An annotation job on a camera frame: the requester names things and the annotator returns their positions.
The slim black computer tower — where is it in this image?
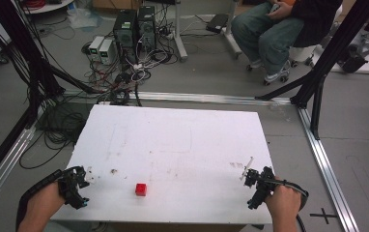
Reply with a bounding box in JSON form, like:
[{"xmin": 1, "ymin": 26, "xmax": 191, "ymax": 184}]
[{"xmin": 136, "ymin": 5, "xmax": 157, "ymax": 53}]

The person's right hand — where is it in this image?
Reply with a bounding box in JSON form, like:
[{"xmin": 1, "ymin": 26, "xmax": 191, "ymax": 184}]
[{"xmin": 264, "ymin": 184, "xmax": 302, "ymax": 224}]

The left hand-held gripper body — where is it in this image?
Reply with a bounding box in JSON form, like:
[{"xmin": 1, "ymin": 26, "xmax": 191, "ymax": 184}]
[{"xmin": 57, "ymin": 165, "xmax": 91, "ymax": 211}]

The black frame post with cables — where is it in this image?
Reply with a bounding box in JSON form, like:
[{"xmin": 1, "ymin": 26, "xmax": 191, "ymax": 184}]
[{"xmin": 0, "ymin": 0, "xmax": 106, "ymax": 130}]

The round white table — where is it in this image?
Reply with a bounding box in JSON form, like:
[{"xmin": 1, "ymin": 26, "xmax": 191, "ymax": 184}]
[{"xmin": 20, "ymin": 0, "xmax": 76, "ymax": 15}]

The white power supply unit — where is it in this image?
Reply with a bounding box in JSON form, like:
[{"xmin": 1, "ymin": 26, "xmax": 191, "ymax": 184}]
[
  {"xmin": 98, "ymin": 39, "xmax": 117, "ymax": 66},
  {"xmin": 88, "ymin": 35, "xmax": 105, "ymax": 63}
]

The person's left hand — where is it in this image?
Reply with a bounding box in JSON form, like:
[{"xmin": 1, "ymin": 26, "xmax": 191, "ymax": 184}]
[{"xmin": 27, "ymin": 182, "xmax": 68, "ymax": 226}]

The white desk leg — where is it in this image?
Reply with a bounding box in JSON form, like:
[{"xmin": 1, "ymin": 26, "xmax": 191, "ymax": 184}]
[
  {"xmin": 221, "ymin": 0, "xmax": 243, "ymax": 60},
  {"xmin": 172, "ymin": 0, "xmax": 189, "ymax": 63}
]

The tangle of floor cables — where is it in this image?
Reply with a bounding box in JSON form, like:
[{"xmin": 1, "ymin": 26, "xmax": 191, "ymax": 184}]
[{"xmin": 17, "ymin": 6, "xmax": 182, "ymax": 170}]

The black frame post with braces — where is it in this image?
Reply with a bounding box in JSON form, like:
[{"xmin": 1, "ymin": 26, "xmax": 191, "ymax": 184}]
[{"xmin": 254, "ymin": 0, "xmax": 369, "ymax": 140}]

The flat black box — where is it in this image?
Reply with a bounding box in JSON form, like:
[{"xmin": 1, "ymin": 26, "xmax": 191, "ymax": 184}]
[{"xmin": 205, "ymin": 13, "xmax": 230, "ymax": 34}]

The aluminium floor rail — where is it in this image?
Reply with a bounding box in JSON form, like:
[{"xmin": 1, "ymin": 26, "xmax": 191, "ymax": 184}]
[
  {"xmin": 0, "ymin": 124, "xmax": 39, "ymax": 218},
  {"xmin": 296, "ymin": 105, "xmax": 361, "ymax": 232},
  {"xmin": 61, "ymin": 89, "xmax": 294, "ymax": 106}
]

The large black computer tower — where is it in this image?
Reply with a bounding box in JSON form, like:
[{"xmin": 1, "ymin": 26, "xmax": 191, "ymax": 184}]
[{"xmin": 112, "ymin": 9, "xmax": 139, "ymax": 65}]

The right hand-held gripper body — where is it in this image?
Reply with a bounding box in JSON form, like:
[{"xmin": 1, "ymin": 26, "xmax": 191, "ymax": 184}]
[{"xmin": 243, "ymin": 165, "xmax": 277, "ymax": 211}]

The black device on stand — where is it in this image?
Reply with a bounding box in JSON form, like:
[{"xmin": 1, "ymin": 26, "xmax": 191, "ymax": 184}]
[{"xmin": 337, "ymin": 35, "xmax": 369, "ymax": 74}]

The clear plastic bag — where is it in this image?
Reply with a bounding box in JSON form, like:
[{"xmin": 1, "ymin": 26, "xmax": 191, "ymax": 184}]
[{"xmin": 66, "ymin": 7, "xmax": 103, "ymax": 31}]

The red cube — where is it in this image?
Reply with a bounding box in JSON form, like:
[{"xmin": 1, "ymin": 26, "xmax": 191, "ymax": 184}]
[{"xmin": 134, "ymin": 183, "xmax": 148, "ymax": 197}]

